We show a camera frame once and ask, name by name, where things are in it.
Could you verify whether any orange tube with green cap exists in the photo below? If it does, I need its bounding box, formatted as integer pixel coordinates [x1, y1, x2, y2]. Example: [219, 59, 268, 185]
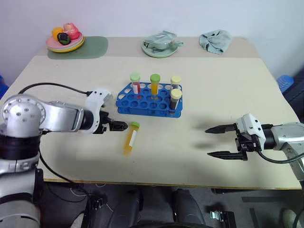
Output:
[149, 73, 161, 101]

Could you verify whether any pale green stacked plate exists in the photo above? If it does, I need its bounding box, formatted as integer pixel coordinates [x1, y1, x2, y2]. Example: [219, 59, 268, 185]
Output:
[47, 36, 85, 51]

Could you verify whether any clear tube with yellow cap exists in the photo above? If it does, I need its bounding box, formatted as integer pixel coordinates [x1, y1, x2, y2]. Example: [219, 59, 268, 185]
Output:
[170, 75, 182, 91]

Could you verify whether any orange toy fruit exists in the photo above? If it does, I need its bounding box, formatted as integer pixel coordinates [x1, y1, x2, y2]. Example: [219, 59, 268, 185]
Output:
[51, 27, 65, 41]

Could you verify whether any blue crate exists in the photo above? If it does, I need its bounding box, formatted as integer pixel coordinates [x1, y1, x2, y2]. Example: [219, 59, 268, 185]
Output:
[0, 74, 10, 98]

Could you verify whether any yellow labelled tube, green cap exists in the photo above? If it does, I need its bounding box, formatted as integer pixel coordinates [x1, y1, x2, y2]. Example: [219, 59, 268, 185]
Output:
[122, 121, 141, 157]

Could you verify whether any pink toy peach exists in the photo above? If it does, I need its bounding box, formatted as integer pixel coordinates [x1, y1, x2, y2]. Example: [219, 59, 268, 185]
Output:
[63, 22, 80, 40]

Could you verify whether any pink plate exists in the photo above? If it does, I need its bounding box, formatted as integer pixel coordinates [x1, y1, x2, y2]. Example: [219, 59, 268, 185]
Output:
[45, 32, 84, 50]

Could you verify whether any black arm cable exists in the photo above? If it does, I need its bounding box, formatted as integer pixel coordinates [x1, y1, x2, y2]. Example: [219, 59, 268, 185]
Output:
[257, 149, 304, 164]
[17, 82, 94, 96]

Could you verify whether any crumpled pale green cloth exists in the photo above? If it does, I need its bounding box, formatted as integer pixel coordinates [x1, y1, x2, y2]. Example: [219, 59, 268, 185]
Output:
[199, 29, 233, 56]

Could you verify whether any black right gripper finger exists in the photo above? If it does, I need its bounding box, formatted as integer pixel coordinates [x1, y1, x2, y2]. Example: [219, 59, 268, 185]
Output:
[204, 123, 238, 134]
[207, 150, 248, 162]

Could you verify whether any metal latch bracket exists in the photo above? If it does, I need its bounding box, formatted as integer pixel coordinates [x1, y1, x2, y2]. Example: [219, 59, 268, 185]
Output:
[209, 209, 236, 228]

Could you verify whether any yellow plate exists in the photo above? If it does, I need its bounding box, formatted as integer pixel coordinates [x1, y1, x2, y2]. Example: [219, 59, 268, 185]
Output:
[47, 37, 86, 54]

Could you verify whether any dark tube with yellow cap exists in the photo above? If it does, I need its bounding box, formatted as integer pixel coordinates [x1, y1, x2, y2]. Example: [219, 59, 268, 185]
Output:
[169, 88, 183, 111]

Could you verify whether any black bag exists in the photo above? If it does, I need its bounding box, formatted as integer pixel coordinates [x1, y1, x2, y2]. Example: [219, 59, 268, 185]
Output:
[282, 74, 304, 120]

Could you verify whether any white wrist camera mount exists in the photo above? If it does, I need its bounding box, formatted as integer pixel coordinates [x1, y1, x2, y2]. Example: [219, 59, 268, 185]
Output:
[84, 89, 113, 135]
[235, 113, 272, 152]

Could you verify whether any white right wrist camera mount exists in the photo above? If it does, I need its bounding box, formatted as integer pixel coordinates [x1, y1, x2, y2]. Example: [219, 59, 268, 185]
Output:
[235, 113, 272, 152]

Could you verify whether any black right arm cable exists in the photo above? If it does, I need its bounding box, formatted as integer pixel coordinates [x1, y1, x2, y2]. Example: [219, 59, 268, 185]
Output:
[257, 149, 304, 164]

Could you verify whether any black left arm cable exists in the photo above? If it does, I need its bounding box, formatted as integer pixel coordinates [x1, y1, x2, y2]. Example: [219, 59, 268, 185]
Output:
[17, 82, 94, 96]

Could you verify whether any red tube with green cap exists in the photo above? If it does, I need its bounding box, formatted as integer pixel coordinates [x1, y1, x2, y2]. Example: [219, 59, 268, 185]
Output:
[129, 72, 142, 99]

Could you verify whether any black robot body cable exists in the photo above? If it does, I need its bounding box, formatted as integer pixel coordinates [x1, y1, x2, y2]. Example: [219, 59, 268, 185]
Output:
[38, 152, 80, 185]

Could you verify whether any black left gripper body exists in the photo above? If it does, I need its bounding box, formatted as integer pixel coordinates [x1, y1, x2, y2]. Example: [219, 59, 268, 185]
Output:
[93, 111, 115, 135]

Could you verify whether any blue ribbed container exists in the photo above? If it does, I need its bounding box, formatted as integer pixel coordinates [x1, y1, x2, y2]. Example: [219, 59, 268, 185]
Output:
[276, 74, 295, 94]

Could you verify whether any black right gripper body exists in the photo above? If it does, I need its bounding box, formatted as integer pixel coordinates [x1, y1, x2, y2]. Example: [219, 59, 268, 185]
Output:
[234, 129, 262, 155]

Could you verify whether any dark rounded shape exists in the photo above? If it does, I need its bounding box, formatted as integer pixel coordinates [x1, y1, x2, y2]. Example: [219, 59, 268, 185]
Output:
[171, 188, 206, 228]
[107, 187, 144, 228]

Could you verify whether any dark toy fruit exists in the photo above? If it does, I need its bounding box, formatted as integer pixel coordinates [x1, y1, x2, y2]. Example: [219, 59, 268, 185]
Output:
[57, 32, 71, 46]

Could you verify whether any green placemat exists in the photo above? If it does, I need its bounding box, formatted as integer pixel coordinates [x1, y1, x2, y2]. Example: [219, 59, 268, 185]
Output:
[47, 36, 109, 61]

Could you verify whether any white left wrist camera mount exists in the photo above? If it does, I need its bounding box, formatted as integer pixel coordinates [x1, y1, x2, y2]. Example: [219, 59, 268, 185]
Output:
[84, 89, 113, 135]

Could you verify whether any blue test tube rack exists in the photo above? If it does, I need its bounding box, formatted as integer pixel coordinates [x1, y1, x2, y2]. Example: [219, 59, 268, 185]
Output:
[115, 82, 183, 118]

